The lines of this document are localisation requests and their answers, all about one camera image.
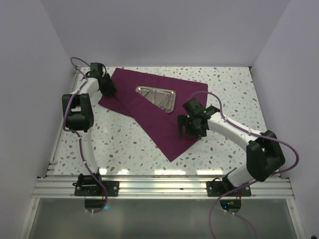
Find stainless steel instrument tray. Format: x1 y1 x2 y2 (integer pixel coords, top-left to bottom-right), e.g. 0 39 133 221
136 86 176 114

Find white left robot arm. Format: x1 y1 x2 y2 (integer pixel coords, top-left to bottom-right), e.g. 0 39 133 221
62 63 119 198

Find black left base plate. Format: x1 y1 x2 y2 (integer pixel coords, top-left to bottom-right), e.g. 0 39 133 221
72 181 120 197

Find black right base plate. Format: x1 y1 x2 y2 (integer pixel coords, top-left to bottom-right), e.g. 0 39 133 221
206 180 252 197

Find aluminium mounting rail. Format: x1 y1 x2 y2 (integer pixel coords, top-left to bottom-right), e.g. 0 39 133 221
31 177 294 199

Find steel tweezers in tray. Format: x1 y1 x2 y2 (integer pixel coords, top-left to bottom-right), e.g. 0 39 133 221
154 92 171 108

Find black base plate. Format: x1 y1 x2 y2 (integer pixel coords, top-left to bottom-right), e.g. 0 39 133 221
206 180 252 197
72 181 120 197

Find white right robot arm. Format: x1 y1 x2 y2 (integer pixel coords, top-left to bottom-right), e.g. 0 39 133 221
177 98 286 197

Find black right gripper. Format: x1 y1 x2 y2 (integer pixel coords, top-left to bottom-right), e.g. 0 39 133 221
177 115 206 139

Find purple cloth wrap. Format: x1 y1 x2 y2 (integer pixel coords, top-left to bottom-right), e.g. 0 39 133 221
99 68 208 161

